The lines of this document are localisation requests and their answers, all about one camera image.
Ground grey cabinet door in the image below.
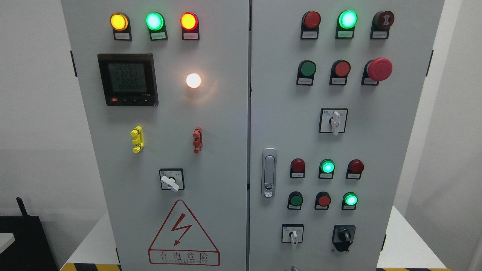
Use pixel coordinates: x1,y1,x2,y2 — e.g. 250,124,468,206
61,0,250,271
249,0,444,271

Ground green indicator light top left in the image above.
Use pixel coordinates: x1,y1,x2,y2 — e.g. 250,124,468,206
145,12,168,41

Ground green indicator light top right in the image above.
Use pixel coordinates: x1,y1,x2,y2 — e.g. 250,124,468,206
335,10,358,39

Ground dark red indicator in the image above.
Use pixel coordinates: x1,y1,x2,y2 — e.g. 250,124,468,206
290,158,306,178
300,11,321,40
345,159,365,180

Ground white-knob selector switch lower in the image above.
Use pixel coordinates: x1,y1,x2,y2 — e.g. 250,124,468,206
282,224,304,245

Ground red push button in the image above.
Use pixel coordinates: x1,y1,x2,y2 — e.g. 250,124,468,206
314,192,332,210
329,59,351,85

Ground dark red buzzer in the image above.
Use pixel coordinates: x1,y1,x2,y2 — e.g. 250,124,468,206
370,11,395,40

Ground white-knob selector switch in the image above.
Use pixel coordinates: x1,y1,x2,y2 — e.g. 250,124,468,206
319,108,348,135
282,224,304,245

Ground white-knob selector switch left door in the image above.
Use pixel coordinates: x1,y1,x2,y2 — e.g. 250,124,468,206
159,168,185,192

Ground black rotary selector switch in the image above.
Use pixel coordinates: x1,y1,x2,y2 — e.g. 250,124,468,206
332,225,356,252

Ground green push button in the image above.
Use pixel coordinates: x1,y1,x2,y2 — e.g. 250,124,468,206
296,60,317,86
287,192,304,210

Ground red terminal connector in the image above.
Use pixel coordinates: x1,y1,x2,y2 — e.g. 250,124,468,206
192,126,203,154

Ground yellow indicator light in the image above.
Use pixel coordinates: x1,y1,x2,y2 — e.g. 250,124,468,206
110,12,131,41

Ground green push button upper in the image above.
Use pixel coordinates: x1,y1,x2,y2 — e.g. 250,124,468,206
296,60,317,86

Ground black box with antenna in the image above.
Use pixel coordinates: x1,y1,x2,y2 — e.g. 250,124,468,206
0,197,58,271

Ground dark red indicator middle left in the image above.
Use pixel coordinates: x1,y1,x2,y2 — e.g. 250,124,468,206
290,158,306,178

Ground green push button lower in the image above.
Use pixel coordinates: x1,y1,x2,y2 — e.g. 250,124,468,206
287,192,304,210

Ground dark red indicator middle right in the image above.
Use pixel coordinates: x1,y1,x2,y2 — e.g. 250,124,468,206
345,159,365,180

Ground white-knob selector switch upper right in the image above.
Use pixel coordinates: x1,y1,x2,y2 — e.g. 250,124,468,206
319,108,348,135

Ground red push button upper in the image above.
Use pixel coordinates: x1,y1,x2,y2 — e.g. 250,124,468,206
329,59,351,85

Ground black digital power meter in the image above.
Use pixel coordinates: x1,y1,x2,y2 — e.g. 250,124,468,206
98,53,158,107

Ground dark red indicator top right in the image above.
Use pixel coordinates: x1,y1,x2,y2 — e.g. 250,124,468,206
300,11,321,40

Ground red electrical hazard warning sticker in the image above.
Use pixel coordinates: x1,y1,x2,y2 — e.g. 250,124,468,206
148,199,220,266

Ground grey right cabinet door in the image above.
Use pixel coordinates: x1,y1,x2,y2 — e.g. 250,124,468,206
249,0,444,271

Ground yellow terminal connector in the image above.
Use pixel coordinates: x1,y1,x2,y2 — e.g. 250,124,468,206
130,126,144,153

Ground grey left cabinet door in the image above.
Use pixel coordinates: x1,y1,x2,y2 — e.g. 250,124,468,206
61,0,250,271

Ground silver swing door handle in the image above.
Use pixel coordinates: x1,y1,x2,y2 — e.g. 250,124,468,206
261,148,277,198

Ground white glowing indicator light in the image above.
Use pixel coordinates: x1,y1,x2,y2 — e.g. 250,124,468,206
186,73,202,89

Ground red emergency stop mushroom button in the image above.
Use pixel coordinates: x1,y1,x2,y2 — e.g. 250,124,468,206
361,57,393,86

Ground red indicator light top left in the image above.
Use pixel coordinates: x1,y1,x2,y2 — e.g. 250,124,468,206
180,12,200,41

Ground red push button lower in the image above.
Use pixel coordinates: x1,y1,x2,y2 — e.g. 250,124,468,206
314,192,332,210

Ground green indicator light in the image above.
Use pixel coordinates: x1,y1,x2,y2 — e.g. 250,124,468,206
335,10,358,39
145,12,168,41
318,158,335,180

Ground green indicator light middle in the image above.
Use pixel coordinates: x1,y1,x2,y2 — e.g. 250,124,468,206
318,158,335,180

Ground green lit button lower right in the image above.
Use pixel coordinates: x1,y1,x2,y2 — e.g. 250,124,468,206
342,192,358,210

